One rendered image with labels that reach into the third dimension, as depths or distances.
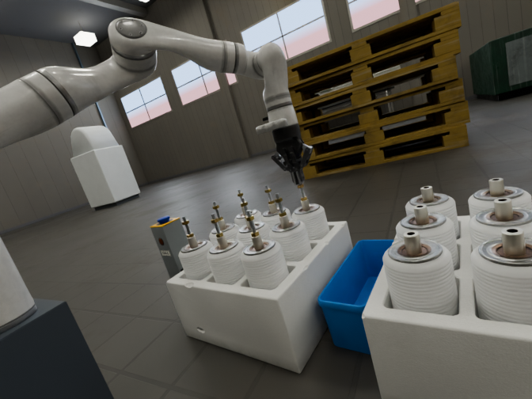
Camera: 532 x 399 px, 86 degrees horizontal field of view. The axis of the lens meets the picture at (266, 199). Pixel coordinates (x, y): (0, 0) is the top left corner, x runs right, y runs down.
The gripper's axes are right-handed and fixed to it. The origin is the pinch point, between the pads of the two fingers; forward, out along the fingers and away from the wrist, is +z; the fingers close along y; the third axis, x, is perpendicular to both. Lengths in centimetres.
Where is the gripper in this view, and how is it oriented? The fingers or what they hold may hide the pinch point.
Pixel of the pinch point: (298, 176)
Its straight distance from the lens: 80.3
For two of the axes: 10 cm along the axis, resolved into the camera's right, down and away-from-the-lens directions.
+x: -5.6, 3.3, -7.6
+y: -7.8, 0.9, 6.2
